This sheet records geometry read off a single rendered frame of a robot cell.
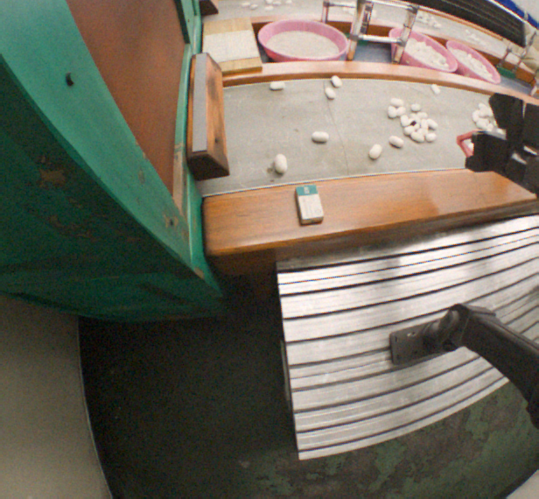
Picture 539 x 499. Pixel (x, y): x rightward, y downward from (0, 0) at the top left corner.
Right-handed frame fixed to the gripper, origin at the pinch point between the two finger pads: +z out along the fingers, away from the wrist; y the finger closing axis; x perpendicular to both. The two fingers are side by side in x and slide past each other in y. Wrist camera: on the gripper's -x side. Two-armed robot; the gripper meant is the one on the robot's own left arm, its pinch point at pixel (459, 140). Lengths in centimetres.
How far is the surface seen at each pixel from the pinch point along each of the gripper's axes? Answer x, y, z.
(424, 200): 11.8, 7.8, 0.3
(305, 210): 10.2, 31.8, -1.0
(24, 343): 47, 129, 4
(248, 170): 6.1, 39.7, 11.0
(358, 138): 2.7, 16.0, 14.9
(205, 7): -42, 47, 54
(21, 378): 53, 130, -8
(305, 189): 7.9, 31.0, 1.9
